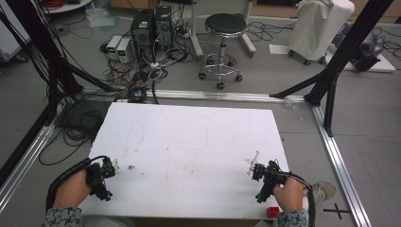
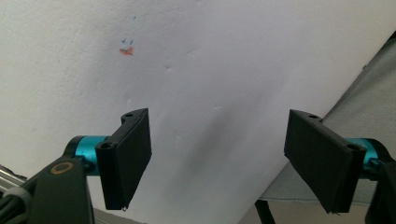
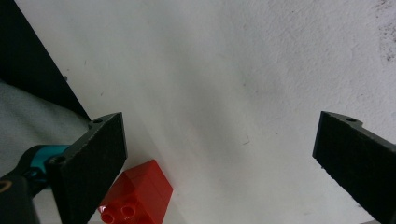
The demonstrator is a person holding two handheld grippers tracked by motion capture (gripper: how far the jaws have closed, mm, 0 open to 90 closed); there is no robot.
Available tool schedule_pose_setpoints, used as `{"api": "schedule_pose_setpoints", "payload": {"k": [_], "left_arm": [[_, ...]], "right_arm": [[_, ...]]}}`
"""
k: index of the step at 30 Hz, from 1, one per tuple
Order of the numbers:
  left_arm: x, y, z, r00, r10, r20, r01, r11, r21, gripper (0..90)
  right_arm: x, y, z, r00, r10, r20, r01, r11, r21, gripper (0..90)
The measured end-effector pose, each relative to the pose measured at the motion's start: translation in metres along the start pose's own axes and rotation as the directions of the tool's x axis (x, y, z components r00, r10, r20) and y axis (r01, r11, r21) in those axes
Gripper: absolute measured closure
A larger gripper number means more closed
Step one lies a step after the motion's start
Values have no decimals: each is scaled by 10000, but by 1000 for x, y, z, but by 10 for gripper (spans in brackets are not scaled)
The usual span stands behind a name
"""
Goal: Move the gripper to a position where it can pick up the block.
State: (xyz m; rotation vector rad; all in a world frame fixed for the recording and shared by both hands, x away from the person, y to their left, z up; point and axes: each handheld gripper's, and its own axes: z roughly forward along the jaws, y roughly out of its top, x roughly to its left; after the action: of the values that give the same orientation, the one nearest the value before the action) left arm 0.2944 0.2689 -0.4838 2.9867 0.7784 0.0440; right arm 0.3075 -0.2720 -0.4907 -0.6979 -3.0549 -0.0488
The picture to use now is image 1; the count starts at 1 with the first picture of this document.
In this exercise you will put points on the dark grey machine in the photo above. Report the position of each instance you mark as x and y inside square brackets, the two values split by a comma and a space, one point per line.
[367, 55]

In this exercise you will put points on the white table leg frame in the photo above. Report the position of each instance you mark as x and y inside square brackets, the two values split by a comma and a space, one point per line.
[197, 41]

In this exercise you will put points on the person's grey shoe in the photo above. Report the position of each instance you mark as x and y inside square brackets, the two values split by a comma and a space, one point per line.
[324, 190]

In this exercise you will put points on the white round table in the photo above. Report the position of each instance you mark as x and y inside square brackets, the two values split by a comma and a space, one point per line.
[64, 6]

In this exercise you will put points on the black braced frame post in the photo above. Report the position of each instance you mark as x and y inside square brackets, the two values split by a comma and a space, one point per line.
[350, 47]

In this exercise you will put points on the white floor board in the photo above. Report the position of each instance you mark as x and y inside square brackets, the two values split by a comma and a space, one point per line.
[383, 64]

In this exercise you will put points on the large black computer tower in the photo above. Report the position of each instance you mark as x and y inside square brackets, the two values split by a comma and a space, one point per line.
[142, 31]

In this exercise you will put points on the white bench power supply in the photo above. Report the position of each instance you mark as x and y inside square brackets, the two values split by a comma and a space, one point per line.
[113, 46]
[124, 50]

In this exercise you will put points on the black round rolling stool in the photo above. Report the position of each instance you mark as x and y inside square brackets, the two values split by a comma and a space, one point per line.
[225, 24]

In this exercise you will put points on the small brown scrap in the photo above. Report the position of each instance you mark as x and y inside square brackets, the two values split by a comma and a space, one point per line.
[130, 167]

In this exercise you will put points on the person's left hand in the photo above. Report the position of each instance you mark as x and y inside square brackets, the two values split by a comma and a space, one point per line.
[72, 190]

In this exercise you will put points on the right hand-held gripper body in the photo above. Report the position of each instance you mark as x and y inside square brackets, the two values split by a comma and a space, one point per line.
[270, 176]

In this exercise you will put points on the person's right hand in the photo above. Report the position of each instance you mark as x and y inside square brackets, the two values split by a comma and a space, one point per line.
[291, 195]

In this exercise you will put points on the clear plastic bag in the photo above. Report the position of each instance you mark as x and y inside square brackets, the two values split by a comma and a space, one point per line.
[102, 17]

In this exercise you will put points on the small red block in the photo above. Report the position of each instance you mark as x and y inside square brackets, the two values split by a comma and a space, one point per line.
[273, 212]

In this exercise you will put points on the slim black computer tower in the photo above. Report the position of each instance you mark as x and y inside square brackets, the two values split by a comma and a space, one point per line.
[164, 26]

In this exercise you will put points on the white cloth covered cart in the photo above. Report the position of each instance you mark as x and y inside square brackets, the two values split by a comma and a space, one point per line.
[318, 28]

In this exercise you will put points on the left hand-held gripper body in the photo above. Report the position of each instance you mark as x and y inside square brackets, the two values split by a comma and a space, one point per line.
[98, 176]

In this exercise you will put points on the long aluminium floor rail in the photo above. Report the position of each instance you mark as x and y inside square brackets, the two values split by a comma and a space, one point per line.
[220, 95]

